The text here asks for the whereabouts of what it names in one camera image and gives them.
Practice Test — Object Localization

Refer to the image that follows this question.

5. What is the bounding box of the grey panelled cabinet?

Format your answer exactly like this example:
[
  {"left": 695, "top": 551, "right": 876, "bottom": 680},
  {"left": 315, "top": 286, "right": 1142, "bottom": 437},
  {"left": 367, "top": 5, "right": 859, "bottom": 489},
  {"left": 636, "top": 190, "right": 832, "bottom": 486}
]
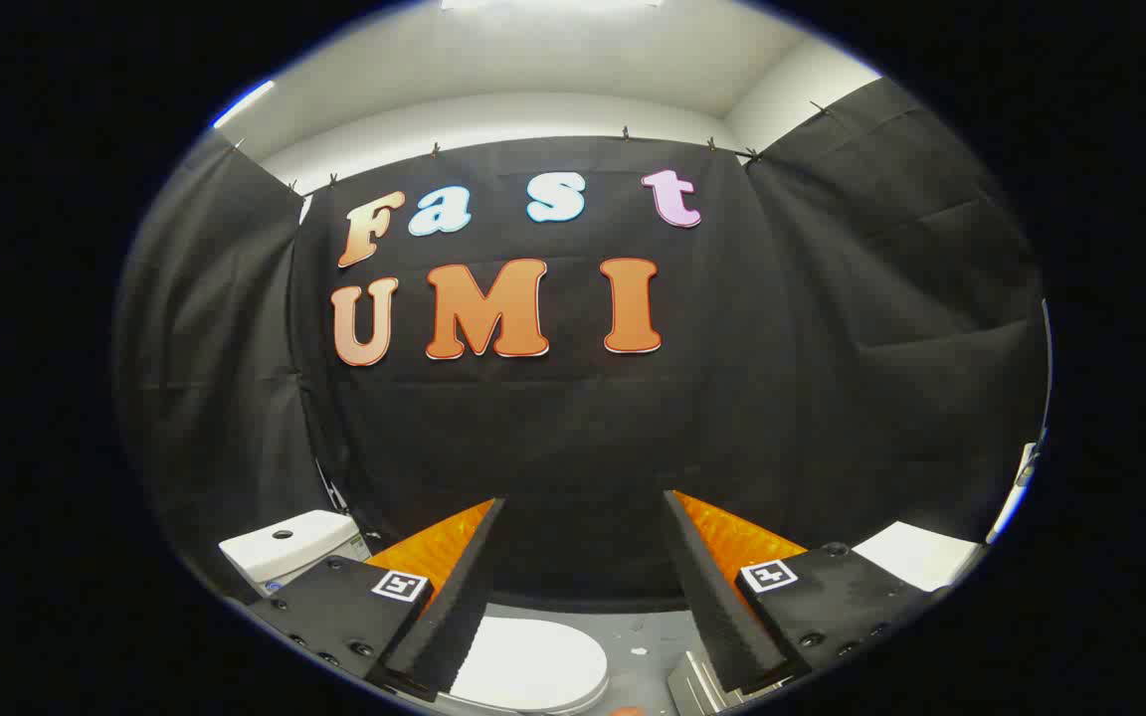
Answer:
[{"left": 852, "top": 520, "right": 984, "bottom": 594}]

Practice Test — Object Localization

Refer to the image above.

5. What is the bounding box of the black backdrop cloth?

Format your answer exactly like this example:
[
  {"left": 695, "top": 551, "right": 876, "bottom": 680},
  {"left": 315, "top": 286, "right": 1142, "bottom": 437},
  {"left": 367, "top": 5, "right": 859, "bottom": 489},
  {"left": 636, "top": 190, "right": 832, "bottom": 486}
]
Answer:
[{"left": 113, "top": 78, "right": 1050, "bottom": 614}]

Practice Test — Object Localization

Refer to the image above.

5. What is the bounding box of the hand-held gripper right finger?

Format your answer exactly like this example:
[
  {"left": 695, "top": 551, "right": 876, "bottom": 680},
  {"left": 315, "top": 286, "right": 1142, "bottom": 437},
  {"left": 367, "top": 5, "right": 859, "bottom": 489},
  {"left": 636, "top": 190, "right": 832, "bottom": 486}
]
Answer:
[{"left": 663, "top": 489, "right": 944, "bottom": 695}]

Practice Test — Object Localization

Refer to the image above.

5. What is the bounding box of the white toilet lid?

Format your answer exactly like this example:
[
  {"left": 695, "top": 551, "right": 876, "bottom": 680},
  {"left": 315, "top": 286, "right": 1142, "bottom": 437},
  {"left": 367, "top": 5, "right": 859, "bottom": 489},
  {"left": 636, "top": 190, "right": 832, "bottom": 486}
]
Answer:
[{"left": 447, "top": 616, "right": 612, "bottom": 715}]

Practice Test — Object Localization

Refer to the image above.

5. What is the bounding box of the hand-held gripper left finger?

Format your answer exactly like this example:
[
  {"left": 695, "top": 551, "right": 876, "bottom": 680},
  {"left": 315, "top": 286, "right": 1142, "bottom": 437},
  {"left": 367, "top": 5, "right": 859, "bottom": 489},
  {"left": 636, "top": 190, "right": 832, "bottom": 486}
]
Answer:
[{"left": 245, "top": 497, "right": 506, "bottom": 702}]

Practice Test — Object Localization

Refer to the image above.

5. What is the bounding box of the silver metal object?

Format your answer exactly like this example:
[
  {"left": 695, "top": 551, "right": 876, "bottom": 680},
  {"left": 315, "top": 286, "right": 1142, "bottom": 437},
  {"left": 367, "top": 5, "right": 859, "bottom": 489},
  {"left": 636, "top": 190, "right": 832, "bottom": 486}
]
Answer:
[{"left": 667, "top": 650, "right": 795, "bottom": 715}]

